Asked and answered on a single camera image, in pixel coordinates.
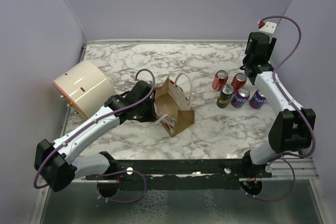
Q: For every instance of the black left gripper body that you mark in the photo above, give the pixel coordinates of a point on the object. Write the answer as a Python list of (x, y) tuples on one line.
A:
[(146, 111)]

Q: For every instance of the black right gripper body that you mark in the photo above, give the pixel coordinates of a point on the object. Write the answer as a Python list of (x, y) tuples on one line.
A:
[(271, 41)]

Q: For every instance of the watermelon print canvas bag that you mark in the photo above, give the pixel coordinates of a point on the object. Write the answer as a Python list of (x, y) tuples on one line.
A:
[(173, 107)]

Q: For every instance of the red cola can front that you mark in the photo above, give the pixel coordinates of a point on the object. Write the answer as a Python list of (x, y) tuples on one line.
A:
[(238, 81)]

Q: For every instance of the red cola can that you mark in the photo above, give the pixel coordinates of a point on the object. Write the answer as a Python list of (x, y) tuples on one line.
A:
[(220, 80), (238, 81)]

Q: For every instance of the purple fanta can front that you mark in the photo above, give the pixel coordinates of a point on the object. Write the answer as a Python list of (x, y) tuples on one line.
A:
[(257, 100)]

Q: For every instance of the purple fanta can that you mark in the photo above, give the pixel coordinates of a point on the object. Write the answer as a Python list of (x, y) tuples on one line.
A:
[(257, 100), (240, 98)]

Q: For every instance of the black schweppes can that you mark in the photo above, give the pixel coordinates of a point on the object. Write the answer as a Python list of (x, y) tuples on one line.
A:
[(225, 96)]

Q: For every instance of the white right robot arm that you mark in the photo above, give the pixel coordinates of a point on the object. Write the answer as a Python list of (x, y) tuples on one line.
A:
[(292, 130)]

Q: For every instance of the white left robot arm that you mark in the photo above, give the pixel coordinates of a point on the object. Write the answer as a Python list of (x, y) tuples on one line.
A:
[(58, 162)]

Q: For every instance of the cream cylindrical container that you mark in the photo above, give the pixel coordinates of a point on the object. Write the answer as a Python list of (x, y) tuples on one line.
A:
[(85, 88)]

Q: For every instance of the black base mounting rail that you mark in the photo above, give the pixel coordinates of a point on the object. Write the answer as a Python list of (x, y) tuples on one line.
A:
[(180, 174)]

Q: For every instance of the aluminium extrusion rail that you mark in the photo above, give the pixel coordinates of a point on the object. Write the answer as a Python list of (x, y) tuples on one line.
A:
[(304, 169)]

